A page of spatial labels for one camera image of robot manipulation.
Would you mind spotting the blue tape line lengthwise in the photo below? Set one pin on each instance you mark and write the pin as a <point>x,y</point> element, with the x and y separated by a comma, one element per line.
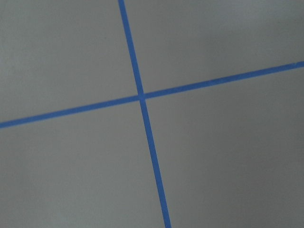
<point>145,115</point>

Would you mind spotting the blue tape line crosswise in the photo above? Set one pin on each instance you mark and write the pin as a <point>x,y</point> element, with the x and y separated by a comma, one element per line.
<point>159,93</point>

